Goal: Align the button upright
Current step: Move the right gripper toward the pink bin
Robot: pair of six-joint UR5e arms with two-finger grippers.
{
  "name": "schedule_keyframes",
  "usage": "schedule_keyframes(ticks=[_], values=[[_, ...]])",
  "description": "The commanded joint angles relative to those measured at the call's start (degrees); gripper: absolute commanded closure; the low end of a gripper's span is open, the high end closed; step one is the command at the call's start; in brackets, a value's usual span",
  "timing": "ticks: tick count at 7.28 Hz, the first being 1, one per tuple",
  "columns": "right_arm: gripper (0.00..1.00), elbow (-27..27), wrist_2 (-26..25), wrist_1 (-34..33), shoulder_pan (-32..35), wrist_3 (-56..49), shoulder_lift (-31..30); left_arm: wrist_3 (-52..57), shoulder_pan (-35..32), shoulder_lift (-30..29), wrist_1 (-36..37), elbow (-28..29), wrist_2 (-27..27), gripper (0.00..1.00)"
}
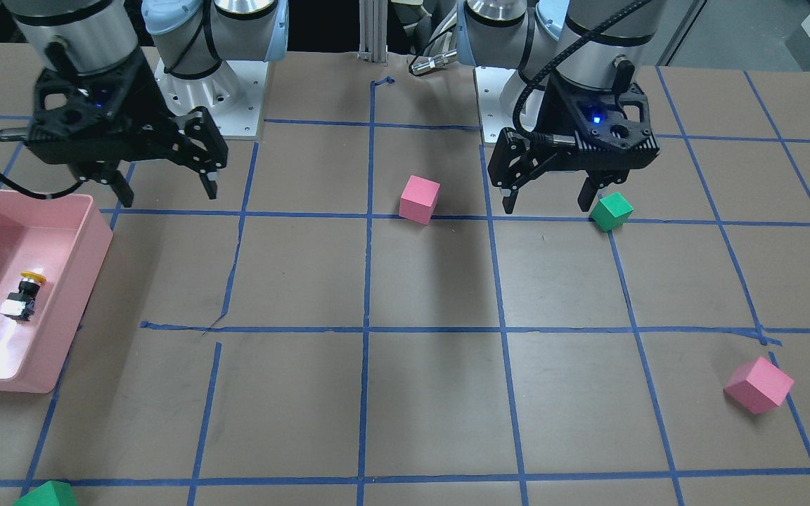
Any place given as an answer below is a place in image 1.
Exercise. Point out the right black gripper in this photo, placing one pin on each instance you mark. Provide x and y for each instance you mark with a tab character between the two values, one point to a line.
154	98

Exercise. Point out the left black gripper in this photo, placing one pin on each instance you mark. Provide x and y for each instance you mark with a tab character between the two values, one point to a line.
554	112

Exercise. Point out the yellow push button switch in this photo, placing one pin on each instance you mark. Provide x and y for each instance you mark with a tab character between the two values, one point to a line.
20	305

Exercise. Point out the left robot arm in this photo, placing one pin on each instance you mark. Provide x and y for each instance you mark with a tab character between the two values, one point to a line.
592	44

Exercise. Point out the green cube near left arm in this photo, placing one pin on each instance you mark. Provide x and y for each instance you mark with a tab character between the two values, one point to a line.
611	211

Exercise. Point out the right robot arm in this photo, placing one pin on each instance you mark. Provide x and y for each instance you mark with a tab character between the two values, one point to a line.
193	39

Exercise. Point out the pink cube centre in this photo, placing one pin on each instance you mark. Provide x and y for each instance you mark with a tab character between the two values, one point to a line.
419	199

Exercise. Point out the pink cube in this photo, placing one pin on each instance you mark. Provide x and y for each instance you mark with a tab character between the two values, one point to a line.
419	199
759	386

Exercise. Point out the pink plastic bin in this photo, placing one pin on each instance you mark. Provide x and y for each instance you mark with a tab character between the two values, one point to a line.
51	252

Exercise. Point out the pink cube far side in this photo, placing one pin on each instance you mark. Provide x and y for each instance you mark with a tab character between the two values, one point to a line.
759	386

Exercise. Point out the green cube near bin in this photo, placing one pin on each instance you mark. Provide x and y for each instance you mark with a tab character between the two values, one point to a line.
51	493

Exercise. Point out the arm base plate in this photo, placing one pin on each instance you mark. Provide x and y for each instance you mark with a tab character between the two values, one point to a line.
234	95
497	90

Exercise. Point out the aluminium profile post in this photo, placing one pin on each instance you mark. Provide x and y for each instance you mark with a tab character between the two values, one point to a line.
373	18

